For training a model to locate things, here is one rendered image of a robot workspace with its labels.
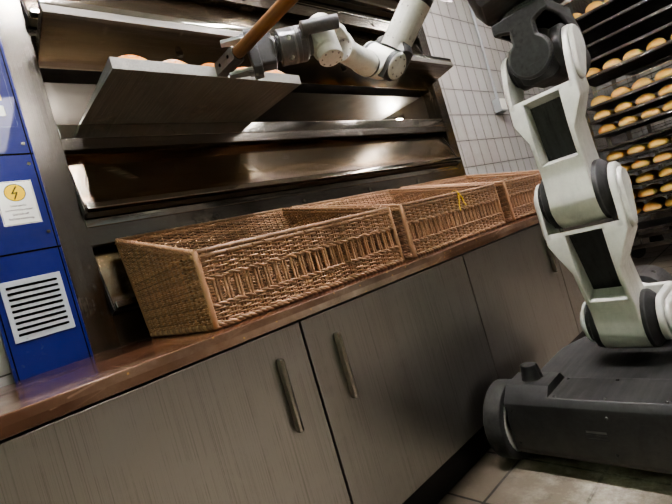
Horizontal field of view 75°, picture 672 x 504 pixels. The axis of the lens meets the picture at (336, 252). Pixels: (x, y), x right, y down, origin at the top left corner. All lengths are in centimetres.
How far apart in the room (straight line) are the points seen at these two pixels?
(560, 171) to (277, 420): 84
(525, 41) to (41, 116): 121
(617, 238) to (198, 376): 94
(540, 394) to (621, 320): 28
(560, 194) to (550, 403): 49
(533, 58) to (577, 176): 30
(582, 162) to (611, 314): 39
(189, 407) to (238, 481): 15
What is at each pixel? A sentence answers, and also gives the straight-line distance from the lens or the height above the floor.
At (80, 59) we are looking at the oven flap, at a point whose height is 137.
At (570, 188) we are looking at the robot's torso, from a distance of 117.
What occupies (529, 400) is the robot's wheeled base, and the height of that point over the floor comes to 19.
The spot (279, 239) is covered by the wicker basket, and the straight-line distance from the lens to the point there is 92.
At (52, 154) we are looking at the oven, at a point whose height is 110.
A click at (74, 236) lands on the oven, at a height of 88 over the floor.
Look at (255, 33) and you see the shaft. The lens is 113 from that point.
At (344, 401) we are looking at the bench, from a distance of 93.
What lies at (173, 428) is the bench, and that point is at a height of 47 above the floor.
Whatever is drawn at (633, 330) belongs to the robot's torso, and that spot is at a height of 27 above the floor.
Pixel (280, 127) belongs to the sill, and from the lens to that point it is 168.
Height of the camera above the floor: 66
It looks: level
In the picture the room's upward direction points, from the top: 16 degrees counter-clockwise
